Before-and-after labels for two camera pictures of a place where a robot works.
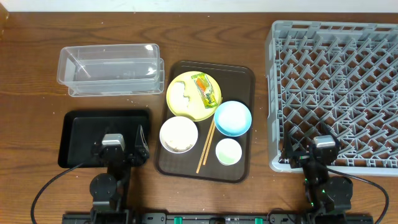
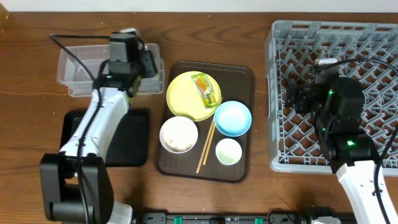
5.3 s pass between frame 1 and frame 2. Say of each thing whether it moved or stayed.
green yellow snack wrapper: stayed
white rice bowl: stayed
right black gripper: moved
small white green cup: stayed
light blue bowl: stayed
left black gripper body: moved
